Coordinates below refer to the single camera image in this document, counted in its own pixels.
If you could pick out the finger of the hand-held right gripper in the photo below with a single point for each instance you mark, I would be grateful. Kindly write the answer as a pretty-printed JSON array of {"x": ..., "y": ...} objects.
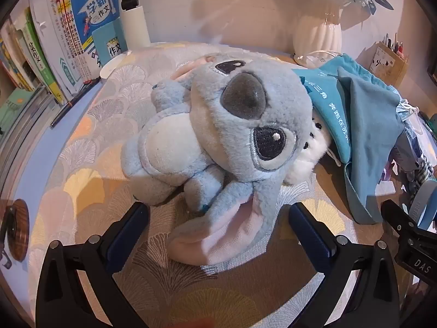
[{"x": 397, "y": 217}]

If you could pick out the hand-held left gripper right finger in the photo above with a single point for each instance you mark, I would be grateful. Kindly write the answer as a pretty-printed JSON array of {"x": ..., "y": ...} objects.
[{"x": 307, "y": 232}]

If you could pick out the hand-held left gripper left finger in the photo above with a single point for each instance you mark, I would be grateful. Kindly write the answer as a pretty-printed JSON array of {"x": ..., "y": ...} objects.
[{"x": 128, "y": 232}]

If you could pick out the white plush toy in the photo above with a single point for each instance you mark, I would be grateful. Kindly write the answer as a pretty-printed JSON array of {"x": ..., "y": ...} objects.
[{"x": 318, "y": 143}]

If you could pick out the blue face mask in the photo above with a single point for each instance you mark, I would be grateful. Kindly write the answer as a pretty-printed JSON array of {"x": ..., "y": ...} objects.
[{"x": 405, "y": 111}]

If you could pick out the blue plush toy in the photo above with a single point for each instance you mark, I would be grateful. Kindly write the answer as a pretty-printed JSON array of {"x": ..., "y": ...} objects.
[{"x": 239, "y": 126}]

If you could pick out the light blue curved object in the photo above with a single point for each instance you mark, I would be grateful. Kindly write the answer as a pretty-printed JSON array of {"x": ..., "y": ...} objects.
[{"x": 423, "y": 205}]

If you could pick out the checked cloth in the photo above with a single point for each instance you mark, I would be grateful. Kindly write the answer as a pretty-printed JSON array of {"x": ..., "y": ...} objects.
[{"x": 425, "y": 172}]

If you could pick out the leaf-patterned table mat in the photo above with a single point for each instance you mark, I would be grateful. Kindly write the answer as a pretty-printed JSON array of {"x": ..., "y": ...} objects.
[{"x": 102, "y": 143}]

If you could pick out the round brown wooden disc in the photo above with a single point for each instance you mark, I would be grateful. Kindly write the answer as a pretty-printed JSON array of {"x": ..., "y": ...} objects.
[{"x": 18, "y": 232}]

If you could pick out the blue-grey cloth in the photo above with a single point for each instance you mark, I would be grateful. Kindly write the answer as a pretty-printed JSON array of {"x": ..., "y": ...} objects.
[{"x": 370, "y": 109}]

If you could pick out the black pen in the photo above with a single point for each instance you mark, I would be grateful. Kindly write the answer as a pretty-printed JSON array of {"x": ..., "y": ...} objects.
[{"x": 73, "y": 104}]

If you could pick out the wooden pen holder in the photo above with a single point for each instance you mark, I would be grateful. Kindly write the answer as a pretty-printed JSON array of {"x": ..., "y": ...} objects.
[{"x": 385, "y": 65}]

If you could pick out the bunch of pens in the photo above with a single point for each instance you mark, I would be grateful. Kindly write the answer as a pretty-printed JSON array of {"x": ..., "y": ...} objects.
[{"x": 396, "y": 46}]

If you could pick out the white ribbed vase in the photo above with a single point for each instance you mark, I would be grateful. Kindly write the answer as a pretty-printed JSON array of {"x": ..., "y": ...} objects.
[{"x": 319, "y": 34}]

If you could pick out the row of books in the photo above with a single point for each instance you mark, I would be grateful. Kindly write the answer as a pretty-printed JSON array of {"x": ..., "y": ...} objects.
[{"x": 51, "y": 41}]

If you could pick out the white desk lamp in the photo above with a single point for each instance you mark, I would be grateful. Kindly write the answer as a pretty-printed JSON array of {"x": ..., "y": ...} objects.
[{"x": 135, "y": 24}]

